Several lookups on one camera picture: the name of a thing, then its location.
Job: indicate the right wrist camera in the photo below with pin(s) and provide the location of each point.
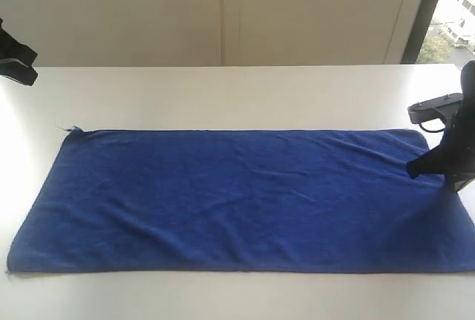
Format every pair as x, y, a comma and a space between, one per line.
441, 108

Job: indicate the blue towel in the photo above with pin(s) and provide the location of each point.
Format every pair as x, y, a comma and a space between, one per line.
272, 201

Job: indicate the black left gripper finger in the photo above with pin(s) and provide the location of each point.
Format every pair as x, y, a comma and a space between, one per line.
14, 51
16, 71

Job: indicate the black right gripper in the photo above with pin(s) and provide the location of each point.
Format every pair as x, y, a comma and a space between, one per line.
461, 141

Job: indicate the dark window frame pillar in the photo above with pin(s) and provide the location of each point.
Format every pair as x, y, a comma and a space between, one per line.
418, 32

